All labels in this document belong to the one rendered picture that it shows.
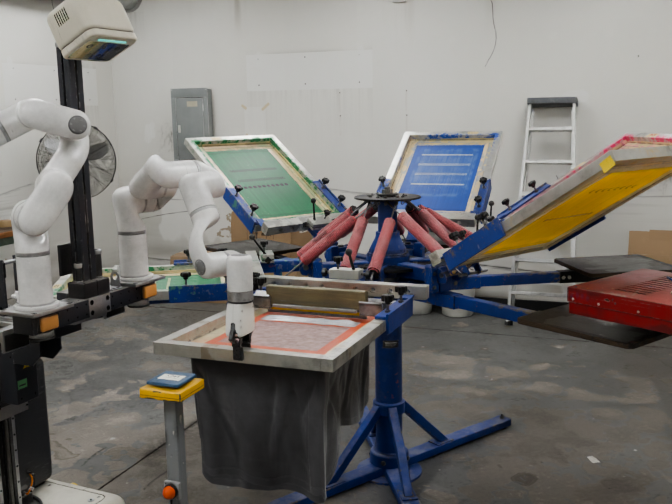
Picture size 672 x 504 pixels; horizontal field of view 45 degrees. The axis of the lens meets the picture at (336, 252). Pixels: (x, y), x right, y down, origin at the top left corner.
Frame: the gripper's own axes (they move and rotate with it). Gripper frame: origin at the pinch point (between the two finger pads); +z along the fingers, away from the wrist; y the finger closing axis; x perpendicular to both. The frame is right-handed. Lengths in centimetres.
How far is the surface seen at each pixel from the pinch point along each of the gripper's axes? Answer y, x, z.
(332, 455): -18.6, 20.8, 36.3
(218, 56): -468, -263, -130
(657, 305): -51, 113, -11
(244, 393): -7.5, -3.5, 15.5
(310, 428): -8.2, 17.9, 24.2
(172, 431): 20.7, -11.4, 18.3
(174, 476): 20.4, -11.5, 31.6
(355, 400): -38, 22, 25
